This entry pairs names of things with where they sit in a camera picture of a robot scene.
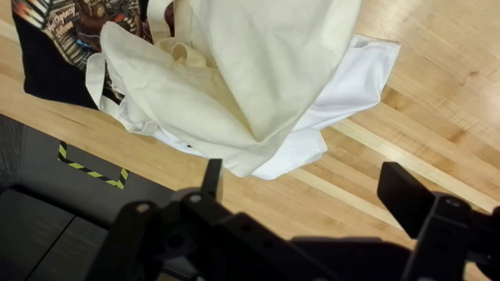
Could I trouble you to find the black graphic t-shirt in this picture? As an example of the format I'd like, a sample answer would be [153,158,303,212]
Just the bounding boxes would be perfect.
[9,0,177,109]

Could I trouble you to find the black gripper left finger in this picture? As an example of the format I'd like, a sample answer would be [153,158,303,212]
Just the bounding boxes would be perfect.
[84,158,325,281]

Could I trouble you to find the white cloth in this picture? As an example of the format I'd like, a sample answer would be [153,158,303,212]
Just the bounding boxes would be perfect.
[153,33,402,183]

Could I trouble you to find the cream tote bag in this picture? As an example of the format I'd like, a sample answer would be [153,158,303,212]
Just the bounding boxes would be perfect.
[84,0,364,178]

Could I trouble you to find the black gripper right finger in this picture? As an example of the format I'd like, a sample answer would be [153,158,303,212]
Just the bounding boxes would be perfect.
[377,161,500,281]

